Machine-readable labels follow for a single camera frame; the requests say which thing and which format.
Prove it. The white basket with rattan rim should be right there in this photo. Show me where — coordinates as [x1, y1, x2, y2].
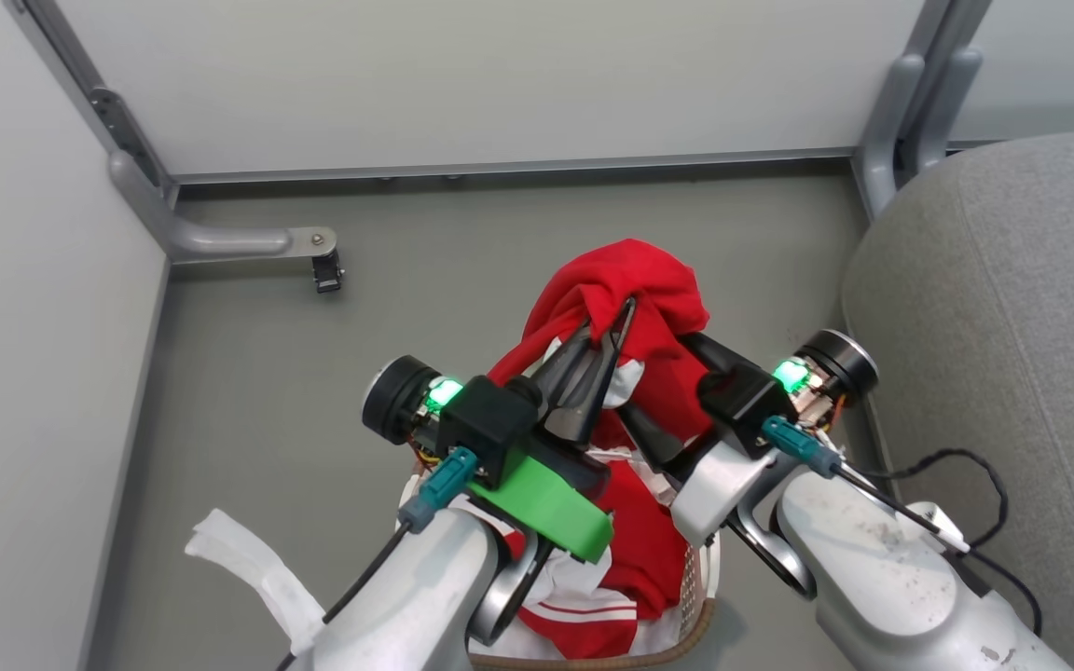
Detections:
[404, 471, 723, 671]

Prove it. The grey double frame post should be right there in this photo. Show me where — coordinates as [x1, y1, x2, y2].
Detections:
[852, 0, 993, 222]

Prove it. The looped thin black cable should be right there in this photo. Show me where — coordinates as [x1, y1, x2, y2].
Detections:
[863, 449, 1043, 638]

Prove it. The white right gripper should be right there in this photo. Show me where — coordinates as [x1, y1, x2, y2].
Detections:
[618, 332, 785, 549]

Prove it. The red and white garment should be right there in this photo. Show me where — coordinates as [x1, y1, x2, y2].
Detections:
[486, 238, 715, 660]

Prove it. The arm cable teal plug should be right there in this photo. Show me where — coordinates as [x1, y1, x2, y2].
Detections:
[276, 445, 480, 671]
[761, 416, 971, 555]

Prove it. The grey partition base rail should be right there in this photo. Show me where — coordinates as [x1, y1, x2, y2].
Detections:
[172, 146, 857, 185]

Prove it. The left arm cable teal plug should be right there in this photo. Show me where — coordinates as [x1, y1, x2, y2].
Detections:
[276, 445, 480, 671]

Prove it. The right arm cable teal plug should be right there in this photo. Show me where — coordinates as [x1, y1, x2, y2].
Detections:
[761, 416, 971, 555]

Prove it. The grey fabric sofa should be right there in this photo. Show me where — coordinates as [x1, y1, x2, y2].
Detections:
[842, 128, 1074, 671]

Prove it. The black caster under metal plate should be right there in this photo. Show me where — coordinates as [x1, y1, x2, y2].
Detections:
[310, 250, 345, 294]

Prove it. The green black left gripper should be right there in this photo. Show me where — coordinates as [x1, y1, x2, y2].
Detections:
[467, 296, 639, 565]

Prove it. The white fabric strip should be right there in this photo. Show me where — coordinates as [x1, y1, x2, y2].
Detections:
[185, 508, 328, 659]

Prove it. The grey frame post with plate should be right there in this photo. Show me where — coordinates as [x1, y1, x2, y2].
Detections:
[4, 0, 338, 264]

